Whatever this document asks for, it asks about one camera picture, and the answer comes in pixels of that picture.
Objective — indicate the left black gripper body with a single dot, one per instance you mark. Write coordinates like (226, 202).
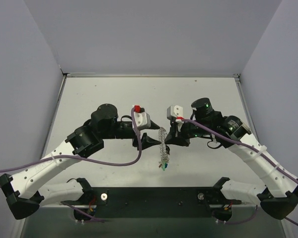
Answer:
(137, 134)

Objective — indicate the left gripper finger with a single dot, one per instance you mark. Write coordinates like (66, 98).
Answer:
(146, 142)
(153, 126)

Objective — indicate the metal disc with keyrings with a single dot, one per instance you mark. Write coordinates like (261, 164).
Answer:
(164, 149)

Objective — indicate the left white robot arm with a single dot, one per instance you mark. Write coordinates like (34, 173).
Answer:
(27, 190)

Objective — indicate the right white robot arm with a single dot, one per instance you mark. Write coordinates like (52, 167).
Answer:
(278, 194)

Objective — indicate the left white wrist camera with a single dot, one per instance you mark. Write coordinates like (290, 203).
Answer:
(141, 118)

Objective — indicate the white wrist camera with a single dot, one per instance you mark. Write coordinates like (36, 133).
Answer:
(141, 118)
(174, 112)

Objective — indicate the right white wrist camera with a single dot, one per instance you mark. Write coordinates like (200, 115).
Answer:
(174, 112)

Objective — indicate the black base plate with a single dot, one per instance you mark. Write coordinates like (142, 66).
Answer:
(155, 202)

